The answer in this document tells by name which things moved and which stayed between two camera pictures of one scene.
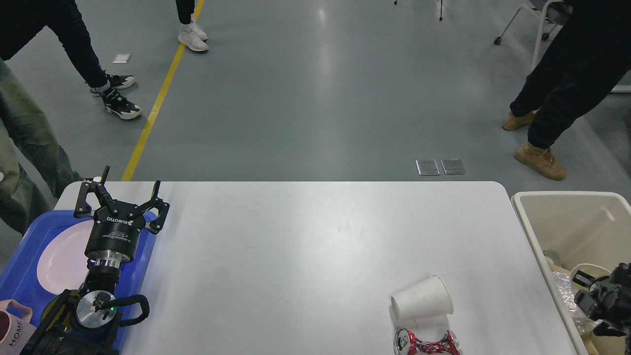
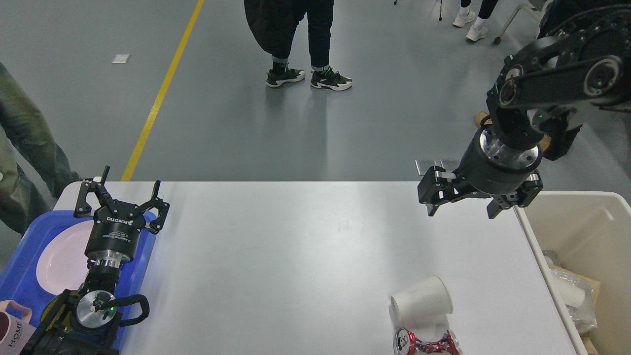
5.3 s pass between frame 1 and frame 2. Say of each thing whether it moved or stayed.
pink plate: stayed
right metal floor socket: stayed
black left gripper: stayed
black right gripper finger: moved
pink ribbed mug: stayed
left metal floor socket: stayed
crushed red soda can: stayed
